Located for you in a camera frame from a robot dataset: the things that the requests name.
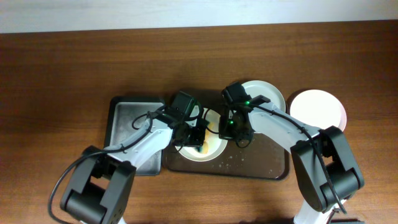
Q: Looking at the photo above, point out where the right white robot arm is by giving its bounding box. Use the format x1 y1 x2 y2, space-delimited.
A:
219 92 364 223

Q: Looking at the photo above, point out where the large brown serving tray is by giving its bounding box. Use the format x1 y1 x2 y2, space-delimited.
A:
162 88 289 180

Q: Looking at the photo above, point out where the pinkish white plate front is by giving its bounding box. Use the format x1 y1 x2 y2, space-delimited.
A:
289 90 348 131

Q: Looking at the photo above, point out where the green and yellow sponge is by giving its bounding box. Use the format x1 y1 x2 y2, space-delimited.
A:
197 122 219 154

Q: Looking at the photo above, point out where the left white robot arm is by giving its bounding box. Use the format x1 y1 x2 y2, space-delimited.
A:
60 105 206 224

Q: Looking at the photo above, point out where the small black soapy tray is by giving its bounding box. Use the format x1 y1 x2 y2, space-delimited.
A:
104 96 165 176

